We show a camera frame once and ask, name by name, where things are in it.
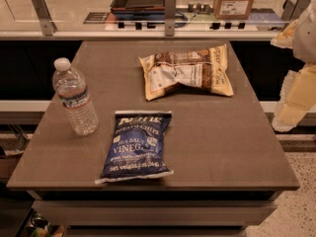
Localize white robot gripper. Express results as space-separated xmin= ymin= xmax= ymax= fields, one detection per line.
xmin=271 ymin=0 xmax=316 ymax=132

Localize clear plastic water bottle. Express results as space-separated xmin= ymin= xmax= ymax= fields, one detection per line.
xmin=52 ymin=57 xmax=99 ymax=135

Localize yellow brown snack bag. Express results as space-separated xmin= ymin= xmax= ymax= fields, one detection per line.
xmin=139 ymin=44 xmax=234 ymax=101

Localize cardboard box with label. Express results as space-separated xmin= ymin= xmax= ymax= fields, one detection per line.
xmin=213 ymin=0 xmax=254 ymax=20

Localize brown table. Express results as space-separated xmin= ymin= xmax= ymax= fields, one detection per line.
xmin=8 ymin=40 xmax=299 ymax=236

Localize blue potato chips bag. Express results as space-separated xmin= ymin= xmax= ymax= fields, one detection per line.
xmin=95 ymin=111 xmax=174 ymax=185

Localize right metal glass bracket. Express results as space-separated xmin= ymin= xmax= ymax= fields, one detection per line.
xmin=281 ymin=0 xmax=311 ymax=22

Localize metal glass bracket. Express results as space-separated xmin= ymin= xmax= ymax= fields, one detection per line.
xmin=165 ymin=0 xmax=176 ymax=37
xmin=281 ymin=0 xmax=311 ymax=22
xmin=31 ymin=0 xmax=57 ymax=36

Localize middle metal glass bracket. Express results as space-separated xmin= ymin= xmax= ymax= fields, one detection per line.
xmin=165 ymin=0 xmax=176 ymax=37

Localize left metal glass bracket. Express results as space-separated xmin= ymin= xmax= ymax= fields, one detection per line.
xmin=31 ymin=0 xmax=57 ymax=36

